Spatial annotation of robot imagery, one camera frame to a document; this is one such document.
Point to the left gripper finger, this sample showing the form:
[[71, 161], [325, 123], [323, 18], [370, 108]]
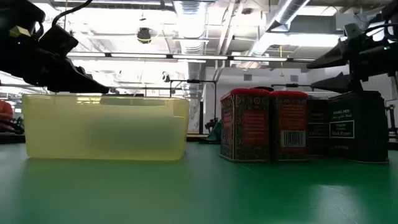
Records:
[[79, 76], [77, 89]]

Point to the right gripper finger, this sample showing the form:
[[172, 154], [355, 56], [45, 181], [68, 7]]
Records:
[[339, 82], [335, 59]]

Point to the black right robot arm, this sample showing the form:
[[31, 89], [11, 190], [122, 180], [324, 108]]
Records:
[[391, 9]]

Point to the yellow translucent plastic bin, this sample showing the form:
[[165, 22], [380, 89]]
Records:
[[105, 130]]

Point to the black pepper tin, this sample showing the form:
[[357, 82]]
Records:
[[318, 130], [357, 130]]

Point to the person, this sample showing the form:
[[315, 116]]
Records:
[[5, 112]]

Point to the black tripod stand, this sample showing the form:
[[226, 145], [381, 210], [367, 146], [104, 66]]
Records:
[[391, 118]]

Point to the black ceiling dome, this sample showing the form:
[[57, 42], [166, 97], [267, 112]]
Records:
[[144, 35]]

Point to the small black round lamp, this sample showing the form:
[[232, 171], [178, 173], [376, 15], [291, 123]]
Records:
[[165, 76]]

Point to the black metal stand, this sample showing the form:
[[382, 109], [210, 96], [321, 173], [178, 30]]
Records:
[[192, 81]]

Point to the long ceiling light strip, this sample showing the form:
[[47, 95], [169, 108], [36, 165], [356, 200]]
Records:
[[199, 57]]

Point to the black pole white base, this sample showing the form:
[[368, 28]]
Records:
[[201, 118]]

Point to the teal cloth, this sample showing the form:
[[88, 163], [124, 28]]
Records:
[[214, 135]]

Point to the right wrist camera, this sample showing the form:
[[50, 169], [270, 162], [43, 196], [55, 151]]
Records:
[[353, 31]]

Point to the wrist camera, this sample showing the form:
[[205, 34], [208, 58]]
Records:
[[59, 40], [353, 31]]

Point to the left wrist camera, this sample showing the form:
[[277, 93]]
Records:
[[59, 40]]

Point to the silver smooth ceiling duct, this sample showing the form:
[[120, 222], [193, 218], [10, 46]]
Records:
[[289, 12]]

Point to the silver ribbed ceiling duct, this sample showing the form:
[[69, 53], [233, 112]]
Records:
[[192, 18]]

